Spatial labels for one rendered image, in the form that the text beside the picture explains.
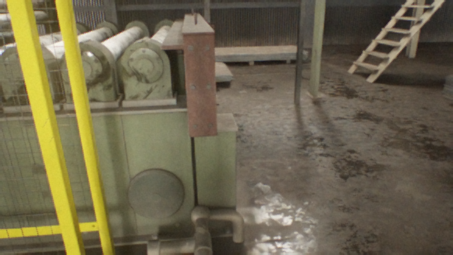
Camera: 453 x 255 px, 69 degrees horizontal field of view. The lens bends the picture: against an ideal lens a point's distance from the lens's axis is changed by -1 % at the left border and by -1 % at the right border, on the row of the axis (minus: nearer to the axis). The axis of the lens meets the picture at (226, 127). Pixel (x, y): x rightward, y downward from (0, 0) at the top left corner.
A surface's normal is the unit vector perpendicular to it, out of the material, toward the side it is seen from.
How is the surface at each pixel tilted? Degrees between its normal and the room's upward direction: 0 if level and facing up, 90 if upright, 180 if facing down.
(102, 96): 90
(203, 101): 90
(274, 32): 90
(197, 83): 90
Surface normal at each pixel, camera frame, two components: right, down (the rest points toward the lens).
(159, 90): 0.11, 0.36
